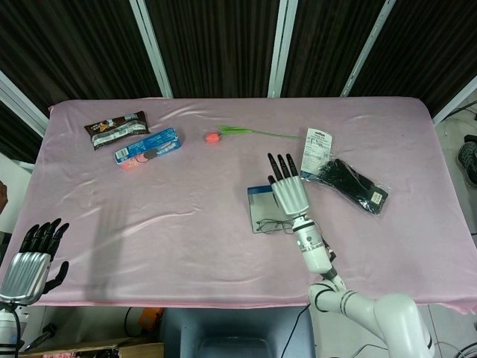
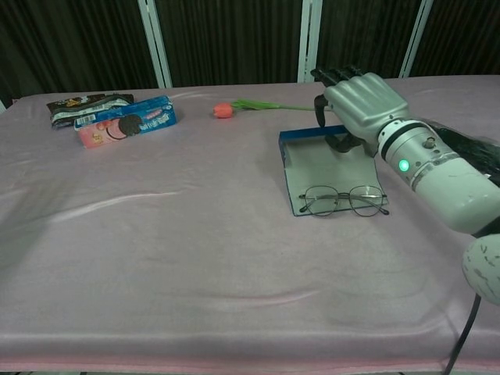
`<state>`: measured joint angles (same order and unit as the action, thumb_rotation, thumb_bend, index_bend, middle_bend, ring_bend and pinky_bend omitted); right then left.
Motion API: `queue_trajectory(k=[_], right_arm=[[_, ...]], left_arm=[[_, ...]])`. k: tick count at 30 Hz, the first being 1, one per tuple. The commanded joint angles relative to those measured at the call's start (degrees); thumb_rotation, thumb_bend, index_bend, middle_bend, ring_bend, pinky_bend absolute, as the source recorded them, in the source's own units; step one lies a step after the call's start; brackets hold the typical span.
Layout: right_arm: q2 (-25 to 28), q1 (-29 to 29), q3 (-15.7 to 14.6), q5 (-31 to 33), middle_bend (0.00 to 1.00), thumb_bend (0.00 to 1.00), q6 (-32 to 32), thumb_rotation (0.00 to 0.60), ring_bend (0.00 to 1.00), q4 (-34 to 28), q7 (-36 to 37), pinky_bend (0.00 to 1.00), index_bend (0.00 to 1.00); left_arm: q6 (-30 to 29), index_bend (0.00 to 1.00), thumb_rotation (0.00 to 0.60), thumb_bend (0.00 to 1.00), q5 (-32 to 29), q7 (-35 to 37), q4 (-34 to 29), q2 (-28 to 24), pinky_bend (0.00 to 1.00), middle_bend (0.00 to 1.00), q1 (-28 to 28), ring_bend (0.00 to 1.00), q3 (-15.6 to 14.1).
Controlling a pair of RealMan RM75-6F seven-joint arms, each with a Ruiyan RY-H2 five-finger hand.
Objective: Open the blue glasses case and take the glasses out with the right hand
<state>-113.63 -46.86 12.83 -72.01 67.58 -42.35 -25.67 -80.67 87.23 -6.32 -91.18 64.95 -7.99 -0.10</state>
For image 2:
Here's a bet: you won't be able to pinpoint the pink artificial tulip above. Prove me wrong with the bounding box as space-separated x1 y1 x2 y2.
212 98 318 120

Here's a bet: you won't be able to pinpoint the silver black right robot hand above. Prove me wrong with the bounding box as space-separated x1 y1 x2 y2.
310 65 410 158

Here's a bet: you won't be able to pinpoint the brown snack packet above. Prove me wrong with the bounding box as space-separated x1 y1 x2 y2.
46 91 134 130

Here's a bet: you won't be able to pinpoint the blue glasses case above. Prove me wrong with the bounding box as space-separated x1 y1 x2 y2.
278 125 390 217

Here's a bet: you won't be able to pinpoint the packaged black gloves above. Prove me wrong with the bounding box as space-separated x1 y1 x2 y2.
428 120 500 177

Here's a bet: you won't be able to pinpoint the blue pink cookie box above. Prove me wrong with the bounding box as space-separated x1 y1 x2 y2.
73 95 177 150

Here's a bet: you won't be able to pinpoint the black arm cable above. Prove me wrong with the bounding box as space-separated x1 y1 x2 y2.
443 292 482 375

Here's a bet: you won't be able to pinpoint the pink tablecloth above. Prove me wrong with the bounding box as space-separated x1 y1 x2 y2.
0 76 500 373

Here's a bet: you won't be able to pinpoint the dark pleated curtain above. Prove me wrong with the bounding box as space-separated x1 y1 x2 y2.
0 0 500 103

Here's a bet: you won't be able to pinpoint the thin metal-frame eyeglasses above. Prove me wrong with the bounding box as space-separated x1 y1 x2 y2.
298 185 391 218

